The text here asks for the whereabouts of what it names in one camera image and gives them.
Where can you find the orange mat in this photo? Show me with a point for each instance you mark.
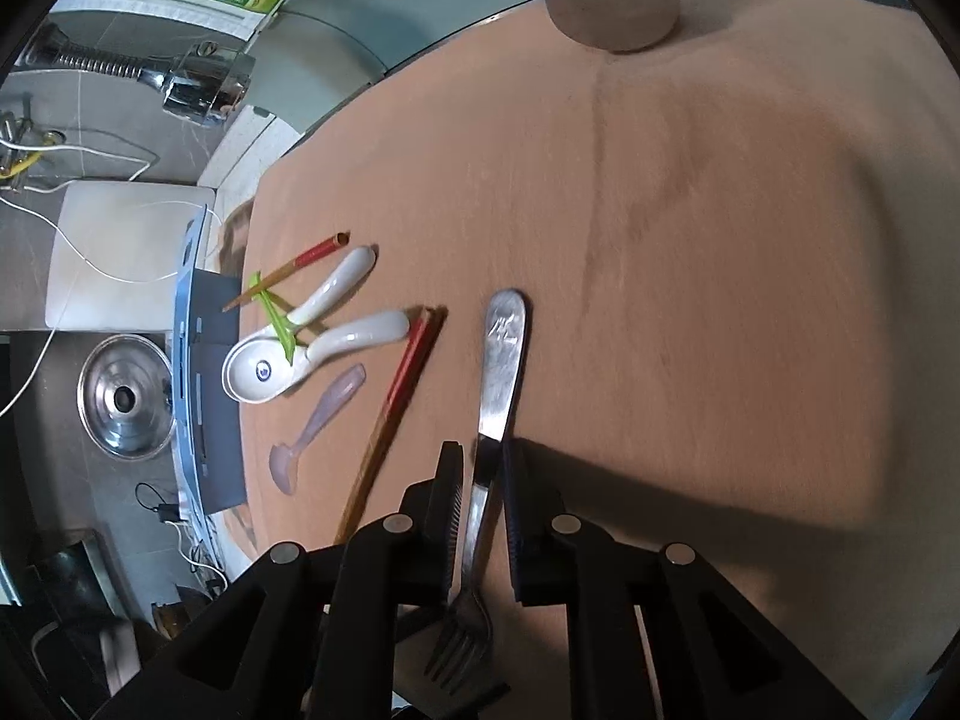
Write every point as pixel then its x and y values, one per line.
pixel 712 277

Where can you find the metal water valve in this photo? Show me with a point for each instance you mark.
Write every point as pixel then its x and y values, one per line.
pixel 19 124

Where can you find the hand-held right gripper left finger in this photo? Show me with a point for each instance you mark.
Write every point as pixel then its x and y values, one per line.
pixel 452 525

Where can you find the blue plastic drain basket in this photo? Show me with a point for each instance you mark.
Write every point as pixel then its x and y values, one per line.
pixel 217 390

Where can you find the metal fork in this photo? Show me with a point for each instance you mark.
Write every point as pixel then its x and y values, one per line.
pixel 504 360

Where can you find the black power adapter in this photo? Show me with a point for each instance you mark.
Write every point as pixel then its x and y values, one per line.
pixel 166 511

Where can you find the translucent splash guard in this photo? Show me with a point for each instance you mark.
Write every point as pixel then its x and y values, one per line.
pixel 390 7

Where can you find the white ceramic spoon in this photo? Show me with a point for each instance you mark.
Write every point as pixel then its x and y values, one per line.
pixel 345 274
pixel 367 330

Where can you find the purple plastic spoon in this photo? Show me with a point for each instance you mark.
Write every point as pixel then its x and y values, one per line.
pixel 330 397

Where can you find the stainless steel pot lid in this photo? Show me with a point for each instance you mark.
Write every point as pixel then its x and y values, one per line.
pixel 127 397

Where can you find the green plastic spoon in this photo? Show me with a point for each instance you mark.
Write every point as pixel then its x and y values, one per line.
pixel 279 326

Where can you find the chrome faucet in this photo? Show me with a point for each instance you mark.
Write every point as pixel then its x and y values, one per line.
pixel 202 82

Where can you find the black appliance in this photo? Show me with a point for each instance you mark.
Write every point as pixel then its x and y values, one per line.
pixel 67 570

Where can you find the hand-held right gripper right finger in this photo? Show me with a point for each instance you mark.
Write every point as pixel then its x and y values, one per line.
pixel 516 525

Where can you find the white cutting board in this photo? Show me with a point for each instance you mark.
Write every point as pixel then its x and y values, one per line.
pixel 127 240

